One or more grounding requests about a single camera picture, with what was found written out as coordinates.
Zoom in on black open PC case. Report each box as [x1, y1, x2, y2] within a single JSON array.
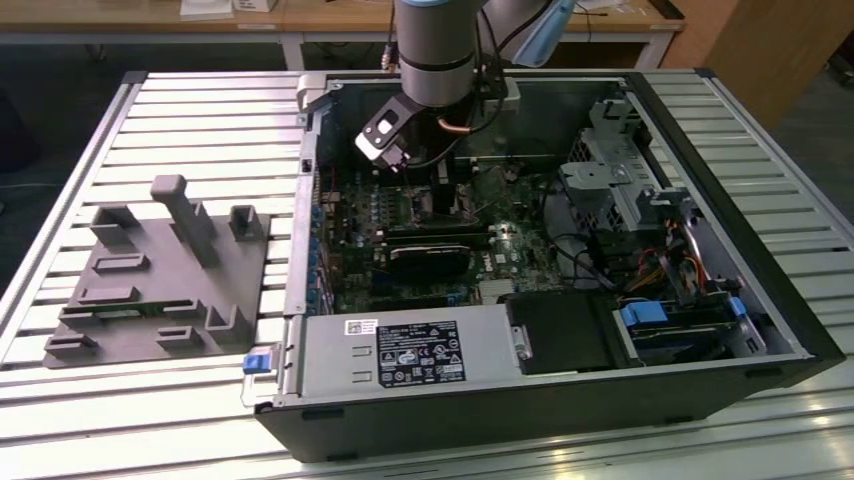
[[252, 68, 847, 464]]

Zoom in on green RAM stick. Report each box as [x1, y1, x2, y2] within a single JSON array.
[[83, 304, 168, 319]]

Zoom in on black wire bundle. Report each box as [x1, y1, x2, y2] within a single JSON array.
[[546, 233, 622, 292]]

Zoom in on orange and yellow wires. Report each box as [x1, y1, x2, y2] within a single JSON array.
[[630, 244, 710, 292]]

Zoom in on white box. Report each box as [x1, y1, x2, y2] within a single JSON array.
[[179, 0, 235, 21]]

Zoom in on wooden desk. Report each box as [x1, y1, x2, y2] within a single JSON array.
[[0, 0, 689, 71]]

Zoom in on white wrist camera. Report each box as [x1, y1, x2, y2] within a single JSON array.
[[352, 93, 416, 174]]

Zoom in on wooden cabinet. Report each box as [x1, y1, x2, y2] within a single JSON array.
[[666, 0, 854, 129]]

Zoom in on grey case handle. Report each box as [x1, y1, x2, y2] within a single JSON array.
[[292, 73, 335, 112]]

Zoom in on metal socket cover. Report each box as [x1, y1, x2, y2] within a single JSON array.
[[474, 167, 521, 211]]

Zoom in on metal drive cage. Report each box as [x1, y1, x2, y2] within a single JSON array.
[[557, 99, 669, 232]]

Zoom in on CPU socket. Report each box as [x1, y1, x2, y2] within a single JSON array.
[[410, 184, 479, 226]]

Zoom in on black power supply label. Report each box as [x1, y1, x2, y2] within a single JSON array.
[[376, 320, 466, 389]]

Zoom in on silver power supply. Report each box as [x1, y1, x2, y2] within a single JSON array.
[[292, 305, 530, 401]]

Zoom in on blue disk carrier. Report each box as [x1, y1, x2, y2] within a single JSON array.
[[619, 299, 669, 331]]

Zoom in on green motherboard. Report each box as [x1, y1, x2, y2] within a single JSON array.
[[310, 149, 575, 316]]

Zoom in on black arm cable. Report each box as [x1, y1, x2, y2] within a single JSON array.
[[466, 0, 555, 136]]

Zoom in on black graphics card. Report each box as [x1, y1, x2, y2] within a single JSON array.
[[386, 243, 473, 281]]

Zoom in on black RAM stick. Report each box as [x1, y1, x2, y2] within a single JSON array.
[[386, 223, 499, 237], [383, 232, 499, 247]]

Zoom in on grey parts rack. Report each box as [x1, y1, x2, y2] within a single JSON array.
[[40, 173, 274, 370]]

